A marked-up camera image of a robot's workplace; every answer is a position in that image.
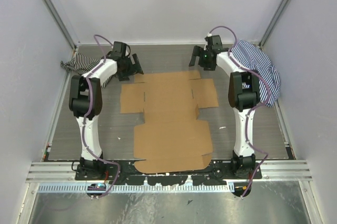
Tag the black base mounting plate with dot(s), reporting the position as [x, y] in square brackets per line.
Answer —
[216, 173]

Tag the aluminium frame post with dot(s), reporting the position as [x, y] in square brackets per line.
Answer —
[59, 22]
[274, 21]

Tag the brown cardboard box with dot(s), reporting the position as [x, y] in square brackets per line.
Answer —
[170, 104]

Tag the aluminium front rail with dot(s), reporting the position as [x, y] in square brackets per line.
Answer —
[278, 170]

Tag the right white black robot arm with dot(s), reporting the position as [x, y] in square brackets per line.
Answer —
[243, 95]

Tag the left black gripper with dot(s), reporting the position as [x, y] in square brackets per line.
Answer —
[124, 76]

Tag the black white striped cloth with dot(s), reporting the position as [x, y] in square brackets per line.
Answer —
[80, 64]

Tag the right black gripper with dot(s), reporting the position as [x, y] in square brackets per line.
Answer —
[198, 51]

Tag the blue white striped cloth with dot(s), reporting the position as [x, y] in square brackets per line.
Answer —
[255, 59]

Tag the right aluminium frame post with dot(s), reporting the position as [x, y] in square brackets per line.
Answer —
[274, 21]

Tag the left aluminium frame post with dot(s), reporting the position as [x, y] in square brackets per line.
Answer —
[59, 22]

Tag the slotted grey cable duct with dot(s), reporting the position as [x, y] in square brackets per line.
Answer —
[88, 188]

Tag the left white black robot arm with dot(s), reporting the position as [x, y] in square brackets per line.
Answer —
[86, 103]

